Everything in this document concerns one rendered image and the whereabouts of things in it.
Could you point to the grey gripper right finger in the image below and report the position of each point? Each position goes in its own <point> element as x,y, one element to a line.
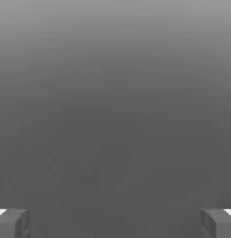
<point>221,225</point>

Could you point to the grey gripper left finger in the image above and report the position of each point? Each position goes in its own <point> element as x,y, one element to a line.
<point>9,225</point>

